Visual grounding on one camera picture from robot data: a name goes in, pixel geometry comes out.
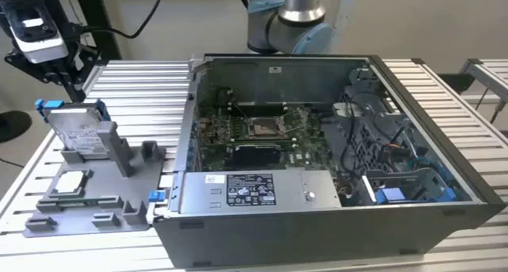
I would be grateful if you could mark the grey parts rack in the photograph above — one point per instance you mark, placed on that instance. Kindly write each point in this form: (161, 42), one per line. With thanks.
(107, 194)

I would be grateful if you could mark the black box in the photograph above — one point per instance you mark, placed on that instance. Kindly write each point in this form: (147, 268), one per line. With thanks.
(456, 82)

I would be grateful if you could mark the hard disk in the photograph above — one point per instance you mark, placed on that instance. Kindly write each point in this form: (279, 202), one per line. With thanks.
(81, 135)

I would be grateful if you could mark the blue disk carrier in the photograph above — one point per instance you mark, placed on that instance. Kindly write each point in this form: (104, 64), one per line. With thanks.
(389, 195)

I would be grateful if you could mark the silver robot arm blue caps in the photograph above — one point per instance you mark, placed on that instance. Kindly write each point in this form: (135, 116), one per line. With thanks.
(301, 4)

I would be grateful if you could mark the CPU socket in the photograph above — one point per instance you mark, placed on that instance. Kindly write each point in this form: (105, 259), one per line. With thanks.
(265, 128)

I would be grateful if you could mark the green motherboard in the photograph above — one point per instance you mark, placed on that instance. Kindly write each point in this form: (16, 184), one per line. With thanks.
(309, 153)

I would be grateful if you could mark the silver CPU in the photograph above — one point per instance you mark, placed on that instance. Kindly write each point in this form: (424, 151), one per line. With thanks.
(71, 182)

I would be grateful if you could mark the black round stand base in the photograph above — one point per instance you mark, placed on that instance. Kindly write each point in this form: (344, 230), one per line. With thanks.
(13, 126)

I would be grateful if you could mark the open grey PC case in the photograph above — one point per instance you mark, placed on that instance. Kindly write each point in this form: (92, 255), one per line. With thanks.
(277, 239)

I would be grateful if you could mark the green RAM stick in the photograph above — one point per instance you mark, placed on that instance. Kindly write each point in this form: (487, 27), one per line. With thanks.
(85, 201)

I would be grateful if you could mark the black graphics card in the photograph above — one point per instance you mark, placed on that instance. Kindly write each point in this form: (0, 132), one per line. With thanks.
(257, 157)

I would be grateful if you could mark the black frame post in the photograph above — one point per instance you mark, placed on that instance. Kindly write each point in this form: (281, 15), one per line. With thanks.
(104, 16)

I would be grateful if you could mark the grey metal disk bay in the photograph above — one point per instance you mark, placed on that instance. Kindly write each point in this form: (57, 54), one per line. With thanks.
(368, 135)

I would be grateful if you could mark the locking lever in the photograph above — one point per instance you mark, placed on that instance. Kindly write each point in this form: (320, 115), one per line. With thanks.
(296, 122)

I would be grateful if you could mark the silver power supply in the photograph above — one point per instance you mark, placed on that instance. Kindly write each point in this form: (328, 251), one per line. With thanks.
(199, 194)

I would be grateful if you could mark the black RAM slot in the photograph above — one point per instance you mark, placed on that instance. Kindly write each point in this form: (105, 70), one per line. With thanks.
(261, 140)

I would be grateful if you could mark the blue case latch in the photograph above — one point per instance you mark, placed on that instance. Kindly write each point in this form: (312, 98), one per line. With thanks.
(155, 196)

